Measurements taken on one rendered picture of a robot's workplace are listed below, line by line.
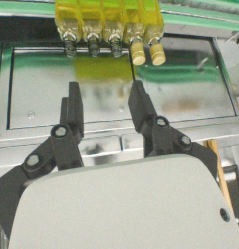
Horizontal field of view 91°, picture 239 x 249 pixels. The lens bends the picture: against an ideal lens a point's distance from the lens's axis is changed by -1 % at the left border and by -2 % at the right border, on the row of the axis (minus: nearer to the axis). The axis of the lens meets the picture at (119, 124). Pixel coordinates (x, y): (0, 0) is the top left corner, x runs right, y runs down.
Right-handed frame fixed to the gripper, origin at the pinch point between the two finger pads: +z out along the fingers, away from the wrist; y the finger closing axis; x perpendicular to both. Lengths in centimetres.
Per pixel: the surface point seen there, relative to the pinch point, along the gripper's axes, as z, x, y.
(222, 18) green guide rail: 47, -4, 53
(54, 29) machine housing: 54, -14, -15
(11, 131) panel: 14.0, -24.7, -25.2
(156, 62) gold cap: 22.5, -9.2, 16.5
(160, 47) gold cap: 24.8, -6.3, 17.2
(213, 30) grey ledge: 53, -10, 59
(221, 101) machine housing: 21, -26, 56
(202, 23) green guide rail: 42, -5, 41
